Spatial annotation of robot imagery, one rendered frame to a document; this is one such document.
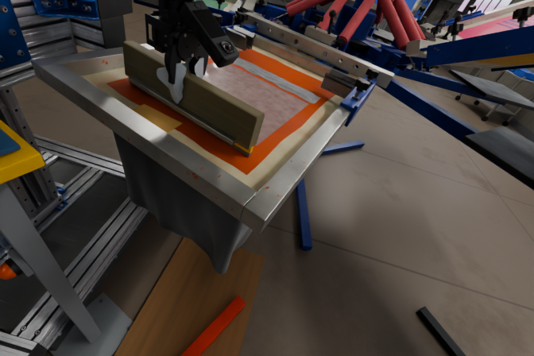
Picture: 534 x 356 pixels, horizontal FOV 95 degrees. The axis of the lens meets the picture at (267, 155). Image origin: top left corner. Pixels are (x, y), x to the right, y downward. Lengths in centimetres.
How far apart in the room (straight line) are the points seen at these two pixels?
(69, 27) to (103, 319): 106
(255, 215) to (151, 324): 100
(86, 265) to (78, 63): 77
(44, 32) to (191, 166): 56
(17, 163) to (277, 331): 117
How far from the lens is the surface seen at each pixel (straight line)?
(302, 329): 141
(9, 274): 76
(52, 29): 87
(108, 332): 134
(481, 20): 235
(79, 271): 121
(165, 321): 130
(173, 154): 43
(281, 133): 59
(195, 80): 51
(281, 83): 85
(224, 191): 38
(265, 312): 137
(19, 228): 67
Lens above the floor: 128
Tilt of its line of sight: 39 degrees down
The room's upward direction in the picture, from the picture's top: 18 degrees clockwise
